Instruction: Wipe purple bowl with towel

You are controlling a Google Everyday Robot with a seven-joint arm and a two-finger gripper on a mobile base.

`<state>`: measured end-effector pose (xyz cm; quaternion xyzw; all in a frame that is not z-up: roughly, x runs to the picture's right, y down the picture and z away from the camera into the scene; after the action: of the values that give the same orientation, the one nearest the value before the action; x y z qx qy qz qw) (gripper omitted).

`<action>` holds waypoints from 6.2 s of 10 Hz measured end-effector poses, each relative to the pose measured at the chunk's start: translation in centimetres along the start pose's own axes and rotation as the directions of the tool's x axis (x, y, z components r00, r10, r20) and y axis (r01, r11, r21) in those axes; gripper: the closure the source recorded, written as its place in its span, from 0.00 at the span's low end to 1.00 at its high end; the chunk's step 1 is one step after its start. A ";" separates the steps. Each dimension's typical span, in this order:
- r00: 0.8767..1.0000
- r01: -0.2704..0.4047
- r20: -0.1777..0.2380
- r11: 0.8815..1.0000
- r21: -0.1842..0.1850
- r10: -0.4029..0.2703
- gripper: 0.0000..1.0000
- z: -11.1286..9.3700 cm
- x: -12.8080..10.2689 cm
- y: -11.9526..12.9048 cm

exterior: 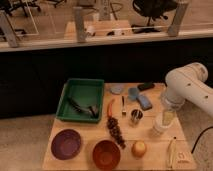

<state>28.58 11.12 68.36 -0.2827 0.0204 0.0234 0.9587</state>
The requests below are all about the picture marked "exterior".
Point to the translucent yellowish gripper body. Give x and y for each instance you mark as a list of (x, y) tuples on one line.
[(166, 117)]

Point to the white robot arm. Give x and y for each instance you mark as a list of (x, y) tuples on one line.
[(184, 83)]

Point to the orange-brown bowl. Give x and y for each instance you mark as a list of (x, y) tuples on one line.
[(106, 155)]

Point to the purple bowl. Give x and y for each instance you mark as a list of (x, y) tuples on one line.
[(66, 144)]

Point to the white cup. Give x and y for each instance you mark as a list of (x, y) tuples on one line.
[(159, 128)]

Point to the blue sponge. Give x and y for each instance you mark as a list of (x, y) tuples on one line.
[(144, 102)]

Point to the metal cup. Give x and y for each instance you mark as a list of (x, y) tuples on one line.
[(136, 116)]

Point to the wooden board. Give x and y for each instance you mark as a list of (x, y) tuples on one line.
[(156, 154)]

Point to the black remote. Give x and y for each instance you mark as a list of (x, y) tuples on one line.
[(145, 86)]

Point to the yellow apple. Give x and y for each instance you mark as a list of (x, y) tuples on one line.
[(139, 149)]

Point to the metal fork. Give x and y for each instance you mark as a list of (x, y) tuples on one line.
[(123, 106)]

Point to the bunch of dark grapes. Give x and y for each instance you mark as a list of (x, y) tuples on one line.
[(115, 132)]

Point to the black brush in tray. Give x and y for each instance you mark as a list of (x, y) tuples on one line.
[(91, 110)]

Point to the green plastic tray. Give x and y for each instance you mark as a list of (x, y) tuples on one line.
[(86, 93)]

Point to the black office chair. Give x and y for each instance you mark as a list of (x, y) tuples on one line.
[(153, 10)]

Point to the grey post right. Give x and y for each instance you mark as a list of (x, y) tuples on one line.
[(174, 28)]

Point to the grey post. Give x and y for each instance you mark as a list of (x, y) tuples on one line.
[(8, 30), (79, 24), (174, 28)]

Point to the grey post middle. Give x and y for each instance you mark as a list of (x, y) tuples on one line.
[(79, 24)]

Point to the grey post left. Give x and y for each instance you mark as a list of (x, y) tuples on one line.
[(8, 30)]

